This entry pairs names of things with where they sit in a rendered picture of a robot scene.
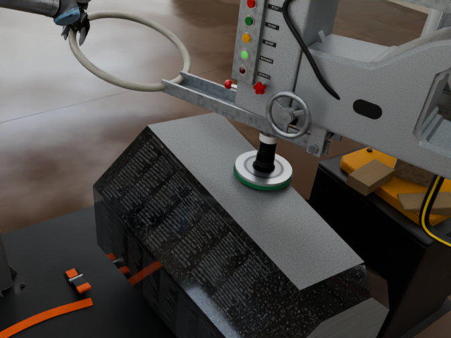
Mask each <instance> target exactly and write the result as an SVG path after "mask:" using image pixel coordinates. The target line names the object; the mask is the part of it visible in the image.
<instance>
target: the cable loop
mask: <svg viewBox="0 0 451 338"><path fill-rule="evenodd" d="M444 179H445V178H444V177H441V176H438V175H437V174H435V175H434V177H433V178H432V181H431V183H430V185H429V188H428V190H427V192H426V194H425V196H424V199H423V202H422V204H421V209H420V212H419V224H420V227H421V229H422V230H423V232H424V233H425V234H426V235H427V236H429V237H430V238H432V239H433V240H435V241H437V242H438V243H441V244H442V245H445V246H446V247H449V248H451V237H448V236H446V235H444V234H443V233H440V232H439V231H437V230H436V229H434V228H433V227H432V226H431V224H430V222H429V218H430V212H431V209H432V206H433V203H434V201H435V199H436V197H437V194H438V192H439V190H440V188H441V186H442V183H443V181H444Z"/></svg>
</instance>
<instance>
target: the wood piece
mask: <svg viewBox="0 0 451 338"><path fill-rule="evenodd" d="M394 172H395V170H394V169H393V168H391V167H389V166H387V165H386V164H384V163H382V162H380V161H378V160H377V159H374V160H372V161H370V162H369V163H367V164H365V165H363V166H362V167H360V168H359V169H357V170H355V171H353V172H351V173H350V174H349V175H348V178H347V181H346V184H347V185H348V186H350V187H352V188H353V189H355V190H357V191H358V192H360V193H361V194H363V195H364V196H366V195H368V194H370V193H371V192H372V191H374V190H376V189H377V188H379V187H380V186H382V185H384V184H385V183H386V182H388V181H390V180H391V179H392V177H393V174H394Z"/></svg>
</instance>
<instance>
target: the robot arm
mask: <svg viewBox="0 0 451 338"><path fill-rule="evenodd" d="M90 1H91V0H0V7H2V8H6V9H12V10H17V11H23V12H28V13H34V14H38V15H44V16H46V17H51V18H53V20H54V21H53V22H54V23H55V24H56V25H61V26H63V27H62V33H61V36H63V37H64V40H66V39H67V37H68V33H69V30H70V28H71V29H72V30H73V31H74V32H78V31H79V33H80V36H79V46H81V45H82V44H83V43H84V41H85V39H86V37H87V34H88V32H89V30H90V23H89V19H87V17H88V14H87V12H86V11H85V10H87V8H88V5H89V4H88V3H89V2H90ZM84 9H85V10H84Z"/></svg>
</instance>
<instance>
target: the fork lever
mask: <svg viewBox="0 0 451 338"><path fill-rule="evenodd" d="M180 75H181V76H182V77H183V78H184V81H183V83H181V84H175V83H173V82H170V81H168V80H164V79H162V84H163V85H164V87H165V90H164V91H162V92H163V93H166V94H168V95H171V96H174V97H176V98H179V99H182V100H184V101H187V102H189V103H192V104H194V105H197V106H199V107H202V108H204V109H207V110H210V111H213V112H215V113H218V114H220V115H223V116H225V117H228V118H230V119H233V120H235V121H239V122H240V123H243V124H246V125H249V126H250V127H254V128H256V129H259V130H261V131H264V132H267V133H269V134H271V135H274V136H277V137H279V138H282V139H285V140H287V141H289V142H292V143H294V144H297V145H299V146H302V147H304V148H307V145H308V142H309V137H310V133H306V134H305V135H303V136H301V137H298V138H296V139H289V138H285V137H282V136H280V135H279V134H277V133H276V132H275V131H274V130H273V129H272V127H271V126H270V125H269V123H268V120H267V119H264V118H262V117H259V116H257V115H255V114H253V113H250V112H248V111H245V110H243V109H241V108H239V107H236V106H235V104H234V103H235V98H236V90H235V89H226V88H225V87H224V86H223V85H221V84H217V83H216V82H212V81H210V80H206V79H204V78H201V77H198V76H195V75H193V74H189V73H187V72H184V71H180ZM304 124H305V121H304V120H301V119H298V118H297V121H296V125H295V126H297V127H300V128H303V126H304ZM298 131H299V129H296V128H294V127H291V126H289V128H288V132H289V133H295V132H298ZM329 139H333V140H335V141H337V142H341V141H342V136H340V135H338V134H336V133H333V132H331V131H328V133H327V136H326V139H325V144H324V147H323V151H322V154H323V155H325V156H326V155H327V154H328V150H329V146H330V141H328V140H329ZM308 151H309V152H310V153H311V154H316V153H317V152H318V147H317V146H316V145H315V144H313V145H309V149H308Z"/></svg>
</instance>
